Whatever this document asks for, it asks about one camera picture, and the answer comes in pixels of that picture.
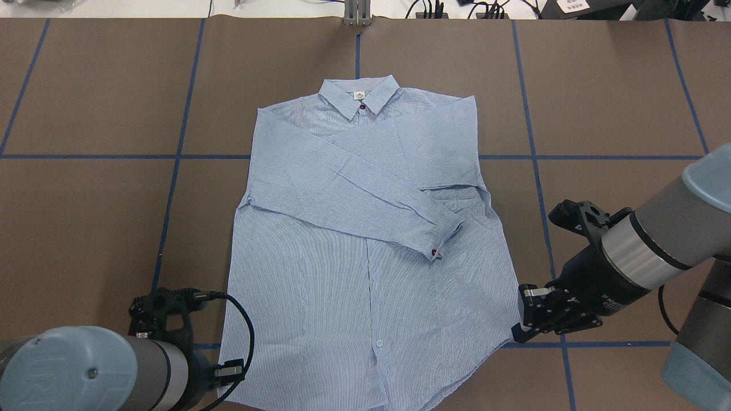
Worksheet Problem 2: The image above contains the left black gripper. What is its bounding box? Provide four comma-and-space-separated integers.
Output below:
183, 349, 229, 409

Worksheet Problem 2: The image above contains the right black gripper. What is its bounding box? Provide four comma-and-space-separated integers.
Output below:
511, 245, 650, 344

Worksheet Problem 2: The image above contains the light blue striped shirt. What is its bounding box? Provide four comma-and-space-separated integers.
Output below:
227, 76, 520, 410

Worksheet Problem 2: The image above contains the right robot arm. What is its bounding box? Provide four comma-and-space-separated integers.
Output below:
511, 144, 730, 410

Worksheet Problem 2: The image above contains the black labelled box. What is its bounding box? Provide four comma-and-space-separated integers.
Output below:
539, 1, 638, 21

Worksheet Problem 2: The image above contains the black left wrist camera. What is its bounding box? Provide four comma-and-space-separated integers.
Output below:
126, 287, 224, 351

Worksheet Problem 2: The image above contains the aluminium frame post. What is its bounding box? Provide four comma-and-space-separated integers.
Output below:
343, 0, 372, 26

